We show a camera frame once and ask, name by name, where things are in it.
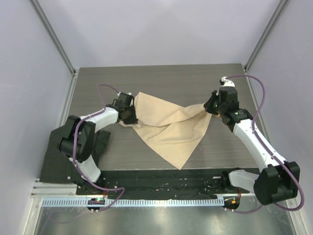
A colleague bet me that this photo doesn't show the left aluminium frame post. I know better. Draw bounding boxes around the left aluminium frame post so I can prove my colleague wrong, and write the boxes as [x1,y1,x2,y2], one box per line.
[29,0,76,75]

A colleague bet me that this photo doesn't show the dark striped button shirt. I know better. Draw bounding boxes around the dark striped button shirt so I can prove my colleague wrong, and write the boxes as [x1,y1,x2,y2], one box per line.
[40,127,112,184]

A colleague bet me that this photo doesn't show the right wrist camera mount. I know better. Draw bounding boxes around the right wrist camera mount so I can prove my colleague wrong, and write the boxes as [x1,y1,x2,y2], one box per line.
[220,76,235,88]

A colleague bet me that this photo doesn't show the right aluminium frame post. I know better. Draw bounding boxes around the right aluminium frame post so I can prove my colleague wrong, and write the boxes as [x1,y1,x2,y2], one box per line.
[244,0,290,71]

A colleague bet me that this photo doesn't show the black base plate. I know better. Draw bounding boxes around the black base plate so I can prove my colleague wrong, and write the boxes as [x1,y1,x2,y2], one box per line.
[74,169,241,200]

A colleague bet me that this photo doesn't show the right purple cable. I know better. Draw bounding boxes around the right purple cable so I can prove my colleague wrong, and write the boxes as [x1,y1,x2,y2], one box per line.
[224,74,305,213]

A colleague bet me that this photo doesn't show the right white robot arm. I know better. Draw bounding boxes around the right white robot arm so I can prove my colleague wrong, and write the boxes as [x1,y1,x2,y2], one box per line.
[204,87,304,205]

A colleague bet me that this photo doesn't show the aluminium front rail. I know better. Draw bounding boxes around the aluminium front rail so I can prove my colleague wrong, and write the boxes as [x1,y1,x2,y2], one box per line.
[31,178,77,198]

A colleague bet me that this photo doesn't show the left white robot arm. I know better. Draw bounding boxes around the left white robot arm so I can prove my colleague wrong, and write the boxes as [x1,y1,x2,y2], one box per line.
[58,93,138,195]

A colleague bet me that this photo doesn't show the aluminium frame post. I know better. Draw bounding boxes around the aluminium frame post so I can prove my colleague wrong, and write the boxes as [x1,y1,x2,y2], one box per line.
[244,0,290,71]
[29,0,76,75]

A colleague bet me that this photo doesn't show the beige cloth napkin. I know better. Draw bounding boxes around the beige cloth napkin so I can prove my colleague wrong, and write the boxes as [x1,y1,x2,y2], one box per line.
[131,92,212,169]

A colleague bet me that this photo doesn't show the white slotted cable duct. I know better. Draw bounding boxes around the white slotted cable duct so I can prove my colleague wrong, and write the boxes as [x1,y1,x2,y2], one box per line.
[42,197,224,207]

